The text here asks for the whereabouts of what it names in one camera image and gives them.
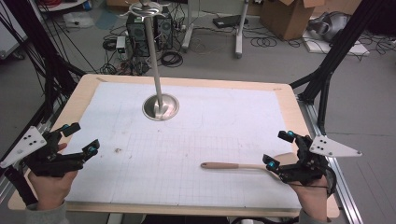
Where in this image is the wooden spatula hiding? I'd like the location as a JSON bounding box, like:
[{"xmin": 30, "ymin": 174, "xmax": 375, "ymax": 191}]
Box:
[{"xmin": 200, "ymin": 152, "xmax": 298, "ymax": 182}]

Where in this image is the black computer tower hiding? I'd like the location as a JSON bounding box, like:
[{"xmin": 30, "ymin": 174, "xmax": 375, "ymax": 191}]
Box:
[
  {"xmin": 125, "ymin": 13, "xmax": 151, "ymax": 59},
  {"xmin": 154, "ymin": 7, "xmax": 174, "ymax": 51}
]

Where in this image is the black frame strut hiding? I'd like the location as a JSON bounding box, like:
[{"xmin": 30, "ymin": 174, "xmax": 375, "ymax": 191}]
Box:
[
  {"xmin": 289, "ymin": 0, "xmax": 386, "ymax": 136},
  {"xmin": 0, "ymin": 0, "xmax": 87, "ymax": 125}
]

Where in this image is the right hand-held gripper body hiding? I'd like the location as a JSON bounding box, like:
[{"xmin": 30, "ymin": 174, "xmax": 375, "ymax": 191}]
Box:
[{"xmin": 277, "ymin": 133, "xmax": 363, "ymax": 187}]

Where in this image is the white foam board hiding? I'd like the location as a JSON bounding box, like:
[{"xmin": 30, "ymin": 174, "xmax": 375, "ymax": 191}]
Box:
[{"xmin": 303, "ymin": 29, "xmax": 372, "ymax": 57}]

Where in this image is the metal utensil rack stand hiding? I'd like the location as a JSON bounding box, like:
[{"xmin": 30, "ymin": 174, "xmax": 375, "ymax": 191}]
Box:
[{"xmin": 120, "ymin": 0, "xmax": 180, "ymax": 122}]

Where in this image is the black strap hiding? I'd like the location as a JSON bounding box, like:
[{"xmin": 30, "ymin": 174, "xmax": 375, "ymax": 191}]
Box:
[{"xmin": 4, "ymin": 165, "xmax": 39, "ymax": 207}]

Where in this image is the small white box device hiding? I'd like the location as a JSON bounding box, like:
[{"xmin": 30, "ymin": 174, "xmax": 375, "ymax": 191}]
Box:
[{"xmin": 115, "ymin": 35, "xmax": 127, "ymax": 54}]

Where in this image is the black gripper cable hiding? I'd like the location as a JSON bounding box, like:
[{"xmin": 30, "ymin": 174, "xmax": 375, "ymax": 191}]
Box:
[{"xmin": 289, "ymin": 166, "xmax": 339, "ymax": 198}]

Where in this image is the flat black device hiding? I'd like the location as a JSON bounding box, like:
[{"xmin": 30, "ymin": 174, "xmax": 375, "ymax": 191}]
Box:
[{"xmin": 212, "ymin": 14, "xmax": 249, "ymax": 29}]

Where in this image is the white cabinet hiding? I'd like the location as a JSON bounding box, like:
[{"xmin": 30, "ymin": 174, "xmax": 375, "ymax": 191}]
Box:
[{"xmin": 0, "ymin": 0, "xmax": 30, "ymax": 61}]

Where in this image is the aluminium rail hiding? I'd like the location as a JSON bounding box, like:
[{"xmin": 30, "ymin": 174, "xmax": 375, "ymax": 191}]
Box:
[
  {"xmin": 0, "ymin": 102, "xmax": 64, "ymax": 204},
  {"xmin": 297, "ymin": 98, "xmax": 364, "ymax": 224}
]

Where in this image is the white round table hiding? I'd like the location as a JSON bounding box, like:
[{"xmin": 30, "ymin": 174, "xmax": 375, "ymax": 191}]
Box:
[{"xmin": 36, "ymin": 0, "xmax": 89, "ymax": 13}]

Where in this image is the white grid mat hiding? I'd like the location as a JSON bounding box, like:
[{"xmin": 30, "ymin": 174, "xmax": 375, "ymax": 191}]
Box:
[{"xmin": 64, "ymin": 81, "xmax": 303, "ymax": 210}]

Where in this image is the person's right hand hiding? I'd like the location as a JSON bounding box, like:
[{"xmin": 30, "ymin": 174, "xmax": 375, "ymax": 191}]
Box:
[{"xmin": 289, "ymin": 175, "xmax": 330, "ymax": 222}]

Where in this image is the coiled black cable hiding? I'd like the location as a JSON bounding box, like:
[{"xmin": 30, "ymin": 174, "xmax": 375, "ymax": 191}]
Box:
[{"xmin": 160, "ymin": 49, "xmax": 184, "ymax": 68}]

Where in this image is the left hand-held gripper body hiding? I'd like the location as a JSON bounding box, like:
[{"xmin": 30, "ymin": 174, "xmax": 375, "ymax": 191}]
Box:
[{"xmin": 0, "ymin": 125, "xmax": 87, "ymax": 179}]

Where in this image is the person's left hand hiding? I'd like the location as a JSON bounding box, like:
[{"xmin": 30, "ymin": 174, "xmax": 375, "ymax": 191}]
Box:
[{"xmin": 27, "ymin": 142, "xmax": 78, "ymax": 211}]

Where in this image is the clear plastic bag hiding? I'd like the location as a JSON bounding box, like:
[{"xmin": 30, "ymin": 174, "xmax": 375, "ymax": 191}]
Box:
[{"xmin": 63, "ymin": 11, "xmax": 95, "ymax": 29}]

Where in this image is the grey bag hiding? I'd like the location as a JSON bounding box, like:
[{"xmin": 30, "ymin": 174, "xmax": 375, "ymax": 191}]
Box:
[{"xmin": 307, "ymin": 11, "xmax": 352, "ymax": 43}]

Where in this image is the cardboard box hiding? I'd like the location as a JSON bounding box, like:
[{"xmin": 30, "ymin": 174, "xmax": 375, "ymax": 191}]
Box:
[{"xmin": 259, "ymin": 0, "xmax": 327, "ymax": 42}]

